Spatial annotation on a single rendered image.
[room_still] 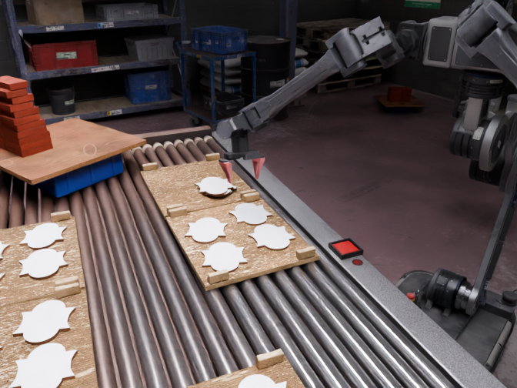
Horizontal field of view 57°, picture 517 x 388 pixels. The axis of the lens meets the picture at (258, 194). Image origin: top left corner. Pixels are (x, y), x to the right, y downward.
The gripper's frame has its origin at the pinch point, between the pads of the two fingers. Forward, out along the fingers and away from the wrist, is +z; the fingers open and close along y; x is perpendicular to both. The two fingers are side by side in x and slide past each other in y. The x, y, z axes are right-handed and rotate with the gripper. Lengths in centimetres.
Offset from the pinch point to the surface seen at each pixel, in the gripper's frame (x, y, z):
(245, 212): -0.6, -0.9, 11.2
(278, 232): -16.9, 3.1, 15.4
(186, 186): 27.9, -12.1, 4.9
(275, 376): -64, -23, 29
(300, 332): -53, -11, 28
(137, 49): 422, 58, -83
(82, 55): 417, -2, -80
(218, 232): -9.0, -13.7, 13.7
